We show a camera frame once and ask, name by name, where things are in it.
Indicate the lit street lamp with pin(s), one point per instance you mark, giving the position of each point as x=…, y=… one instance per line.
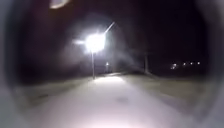
x=107, y=66
x=93, y=65

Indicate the pale grey paved path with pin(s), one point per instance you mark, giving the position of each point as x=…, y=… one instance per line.
x=110, y=106

